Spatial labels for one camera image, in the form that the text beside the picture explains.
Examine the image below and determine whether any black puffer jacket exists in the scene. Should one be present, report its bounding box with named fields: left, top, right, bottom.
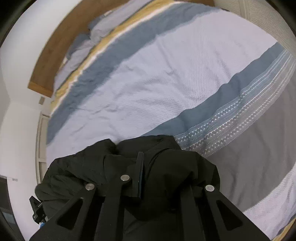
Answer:
left=35, top=135, right=220, bottom=240

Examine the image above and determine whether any left light blue pillow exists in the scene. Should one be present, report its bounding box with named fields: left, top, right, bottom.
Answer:
left=54, top=34, right=94, bottom=92

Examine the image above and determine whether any light blue pillow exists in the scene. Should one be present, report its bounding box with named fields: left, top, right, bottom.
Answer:
left=88, top=0, right=151, bottom=44
left=54, top=34, right=94, bottom=92

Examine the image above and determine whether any wooden headboard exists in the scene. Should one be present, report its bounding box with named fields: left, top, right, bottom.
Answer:
left=28, top=0, right=127, bottom=97

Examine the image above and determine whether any right light blue pillow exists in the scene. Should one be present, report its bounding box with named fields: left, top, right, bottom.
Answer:
left=88, top=0, right=151, bottom=44

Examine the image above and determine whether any right wall socket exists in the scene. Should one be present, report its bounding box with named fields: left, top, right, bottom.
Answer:
left=39, top=96, right=45, bottom=105

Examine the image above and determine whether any striped bed duvet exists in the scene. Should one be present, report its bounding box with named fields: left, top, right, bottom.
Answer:
left=47, top=1, right=295, bottom=239

